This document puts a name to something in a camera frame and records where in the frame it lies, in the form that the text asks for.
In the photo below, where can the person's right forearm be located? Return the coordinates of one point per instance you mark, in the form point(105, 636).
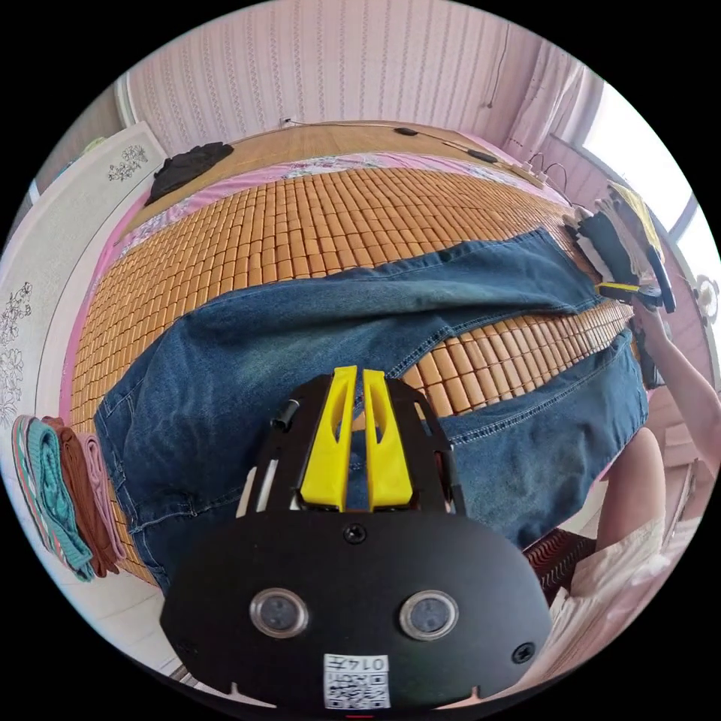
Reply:
point(690, 394)

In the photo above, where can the window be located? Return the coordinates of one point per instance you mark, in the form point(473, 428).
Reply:
point(636, 146)

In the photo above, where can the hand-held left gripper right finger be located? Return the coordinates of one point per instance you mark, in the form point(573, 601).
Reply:
point(386, 462)

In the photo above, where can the black garment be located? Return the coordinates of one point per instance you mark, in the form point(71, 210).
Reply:
point(186, 169)

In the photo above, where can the bed with woven mat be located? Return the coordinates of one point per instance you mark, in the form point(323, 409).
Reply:
point(315, 225)

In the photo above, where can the pile of clothes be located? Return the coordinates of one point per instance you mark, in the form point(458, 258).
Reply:
point(611, 236)
point(67, 495)

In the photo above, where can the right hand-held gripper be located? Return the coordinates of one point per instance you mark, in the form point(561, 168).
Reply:
point(660, 281)

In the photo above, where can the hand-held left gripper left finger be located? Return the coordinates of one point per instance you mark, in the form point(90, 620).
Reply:
point(327, 450)

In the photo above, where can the person's right hand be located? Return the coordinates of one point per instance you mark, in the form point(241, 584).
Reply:
point(653, 343)

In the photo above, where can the blue jeans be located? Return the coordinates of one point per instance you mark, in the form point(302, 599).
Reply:
point(236, 360)

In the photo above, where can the person's body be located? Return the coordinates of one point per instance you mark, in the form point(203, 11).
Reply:
point(625, 495)

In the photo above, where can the white power strip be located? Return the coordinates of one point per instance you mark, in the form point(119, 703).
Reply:
point(529, 172)

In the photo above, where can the white headboard with flower print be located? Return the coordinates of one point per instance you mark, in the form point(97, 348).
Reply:
point(62, 253)

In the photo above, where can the pink curtain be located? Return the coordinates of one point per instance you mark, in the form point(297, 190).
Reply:
point(549, 96)

